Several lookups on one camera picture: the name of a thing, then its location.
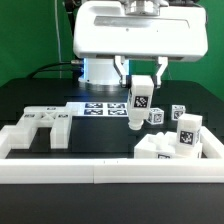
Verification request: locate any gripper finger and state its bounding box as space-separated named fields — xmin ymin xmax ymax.
xmin=113 ymin=55 xmax=129 ymax=88
xmin=153 ymin=56 xmax=168 ymax=88

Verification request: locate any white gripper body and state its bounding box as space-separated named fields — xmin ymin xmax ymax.
xmin=73 ymin=1 xmax=208 ymax=62

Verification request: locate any white chair seat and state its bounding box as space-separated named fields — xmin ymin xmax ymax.
xmin=134 ymin=131 xmax=202 ymax=159

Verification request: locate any white chair back frame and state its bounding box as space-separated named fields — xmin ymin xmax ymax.
xmin=9 ymin=106 xmax=72 ymax=149

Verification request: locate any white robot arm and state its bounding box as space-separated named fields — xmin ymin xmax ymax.
xmin=64 ymin=0 xmax=208 ymax=91

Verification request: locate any white tagged cube near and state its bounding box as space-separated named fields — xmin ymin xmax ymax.
xmin=147 ymin=108 xmax=164 ymax=125

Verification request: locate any white tagged cube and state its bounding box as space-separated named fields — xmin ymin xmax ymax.
xmin=147 ymin=108 xmax=164 ymax=125
xmin=171 ymin=105 xmax=186 ymax=121

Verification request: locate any white marker sheet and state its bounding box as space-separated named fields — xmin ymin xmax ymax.
xmin=66 ymin=102 xmax=128 ymax=117

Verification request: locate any white tagged cube far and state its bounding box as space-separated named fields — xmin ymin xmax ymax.
xmin=171 ymin=105 xmax=186 ymax=121

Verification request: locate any white U-shaped fence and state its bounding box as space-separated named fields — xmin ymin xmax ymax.
xmin=0 ymin=127 xmax=224 ymax=184

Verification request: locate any black cable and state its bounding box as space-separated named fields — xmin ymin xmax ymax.
xmin=26 ymin=61 xmax=84 ymax=80

